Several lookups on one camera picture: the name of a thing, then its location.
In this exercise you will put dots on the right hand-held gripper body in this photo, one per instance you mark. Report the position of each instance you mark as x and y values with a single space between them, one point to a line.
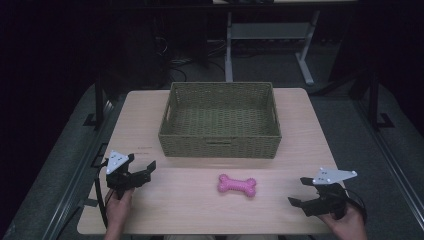
330 200

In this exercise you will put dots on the green woven basket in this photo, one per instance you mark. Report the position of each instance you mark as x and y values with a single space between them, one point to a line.
220 120

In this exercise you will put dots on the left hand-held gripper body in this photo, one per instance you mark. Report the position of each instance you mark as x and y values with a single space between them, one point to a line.
123 180

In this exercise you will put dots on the black metal stand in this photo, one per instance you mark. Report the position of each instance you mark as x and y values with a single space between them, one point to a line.
99 100
374 100

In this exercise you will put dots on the pink bone-shaped toy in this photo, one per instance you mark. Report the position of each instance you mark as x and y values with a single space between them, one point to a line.
237 185

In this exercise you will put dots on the white metal desk frame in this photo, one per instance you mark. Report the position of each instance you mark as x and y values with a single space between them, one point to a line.
266 31

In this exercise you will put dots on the person's left hand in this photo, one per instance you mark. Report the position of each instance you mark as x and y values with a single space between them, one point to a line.
117 211

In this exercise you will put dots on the person's right hand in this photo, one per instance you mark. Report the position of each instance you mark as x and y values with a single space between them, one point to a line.
350 228

